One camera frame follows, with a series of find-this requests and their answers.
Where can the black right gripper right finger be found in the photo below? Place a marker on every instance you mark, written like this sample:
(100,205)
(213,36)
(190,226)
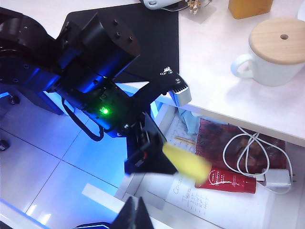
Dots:
(144,217)

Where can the yellow green cleaning sponge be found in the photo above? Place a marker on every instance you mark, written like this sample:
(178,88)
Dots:
(188,164)

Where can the black caster wheel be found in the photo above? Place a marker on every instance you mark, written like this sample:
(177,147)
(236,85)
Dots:
(13,99)
(3,145)

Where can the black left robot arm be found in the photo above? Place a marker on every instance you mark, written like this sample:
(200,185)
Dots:
(95,47)

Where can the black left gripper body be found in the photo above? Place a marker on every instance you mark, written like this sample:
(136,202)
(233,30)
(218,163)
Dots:
(137,148)

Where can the white grey handheld device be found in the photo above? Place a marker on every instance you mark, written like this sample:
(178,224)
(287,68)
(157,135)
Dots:
(157,3)

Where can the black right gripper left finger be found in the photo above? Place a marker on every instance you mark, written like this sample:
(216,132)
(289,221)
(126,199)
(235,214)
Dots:
(127,217)

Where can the white ceramic mug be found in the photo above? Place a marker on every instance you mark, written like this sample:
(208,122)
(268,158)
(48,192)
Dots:
(274,74)

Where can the white charger adapter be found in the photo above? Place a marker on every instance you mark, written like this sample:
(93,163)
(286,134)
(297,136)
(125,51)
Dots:
(277,179)

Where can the printed white paper sheet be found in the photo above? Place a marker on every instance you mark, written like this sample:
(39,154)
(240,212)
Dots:
(176,131)

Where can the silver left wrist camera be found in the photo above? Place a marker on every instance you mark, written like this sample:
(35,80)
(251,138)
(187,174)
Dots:
(182,95)

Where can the round wooden mug lid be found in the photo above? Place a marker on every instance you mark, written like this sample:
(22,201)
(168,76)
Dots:
(274,47)

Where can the black mouse pad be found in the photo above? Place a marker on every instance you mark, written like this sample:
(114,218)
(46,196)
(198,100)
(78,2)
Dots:
(155,35)

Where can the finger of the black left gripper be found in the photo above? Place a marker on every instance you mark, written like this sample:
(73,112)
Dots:
(159,155)

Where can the white drawer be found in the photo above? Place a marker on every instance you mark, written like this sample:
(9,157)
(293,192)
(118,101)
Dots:
(133,188)

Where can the orange-haired anime girl figurine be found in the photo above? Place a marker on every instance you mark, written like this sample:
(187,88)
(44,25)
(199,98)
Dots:
(193,7)

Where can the red cream tube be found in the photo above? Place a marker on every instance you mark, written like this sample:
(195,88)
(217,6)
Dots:
(226,180)

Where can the yellow tin box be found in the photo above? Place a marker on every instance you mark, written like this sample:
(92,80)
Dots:
(250,9)

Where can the dark red spiral notebook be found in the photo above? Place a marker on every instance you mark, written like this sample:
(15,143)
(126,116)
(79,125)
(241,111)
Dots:
(214,143)

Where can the thin wooden stick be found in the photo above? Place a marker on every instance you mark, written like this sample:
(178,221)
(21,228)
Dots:
(186,140)

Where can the handwritten white paper sheet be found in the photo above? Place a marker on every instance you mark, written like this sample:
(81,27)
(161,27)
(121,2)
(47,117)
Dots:
(190,200)

